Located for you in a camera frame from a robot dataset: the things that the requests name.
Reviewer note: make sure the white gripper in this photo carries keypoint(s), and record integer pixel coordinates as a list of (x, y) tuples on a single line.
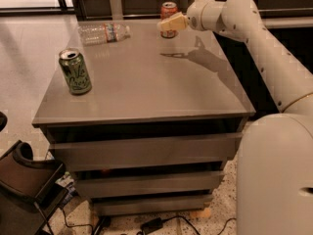
[(195, 18)]

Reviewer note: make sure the orange red soda can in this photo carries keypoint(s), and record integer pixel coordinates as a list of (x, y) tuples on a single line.
[(168, 9)]

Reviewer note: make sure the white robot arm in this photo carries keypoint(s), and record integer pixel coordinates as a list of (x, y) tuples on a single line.
[(275, 157)]

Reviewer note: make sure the green La Croix can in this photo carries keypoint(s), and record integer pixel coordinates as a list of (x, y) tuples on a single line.
[(75, 72)]

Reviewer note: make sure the clear plastic water bottle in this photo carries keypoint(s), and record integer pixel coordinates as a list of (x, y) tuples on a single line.
[(94, 34)]

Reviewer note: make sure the grey drawer cabinet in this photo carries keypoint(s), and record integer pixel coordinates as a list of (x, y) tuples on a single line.
[(147, 86)]

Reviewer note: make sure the top grey drawer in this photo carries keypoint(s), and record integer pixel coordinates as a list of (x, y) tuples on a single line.
[(129, 153)]

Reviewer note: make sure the grey drawer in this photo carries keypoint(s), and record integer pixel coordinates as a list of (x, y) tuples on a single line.
[(129, 153), (163, 204), (146, 185)]

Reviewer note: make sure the bottom grey drawer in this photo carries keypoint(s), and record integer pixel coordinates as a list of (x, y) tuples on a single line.
[(163, 204)]

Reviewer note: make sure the middle grey drawer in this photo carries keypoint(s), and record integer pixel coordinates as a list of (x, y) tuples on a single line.
[(146, 185)]

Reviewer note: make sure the black power adapter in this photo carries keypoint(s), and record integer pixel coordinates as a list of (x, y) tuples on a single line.
[(152, 226)]

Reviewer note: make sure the black chair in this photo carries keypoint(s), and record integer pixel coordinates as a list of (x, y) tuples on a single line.
[(29, 192)]

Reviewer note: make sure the left metal bracket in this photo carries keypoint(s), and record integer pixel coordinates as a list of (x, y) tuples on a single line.
[(116, 10)]

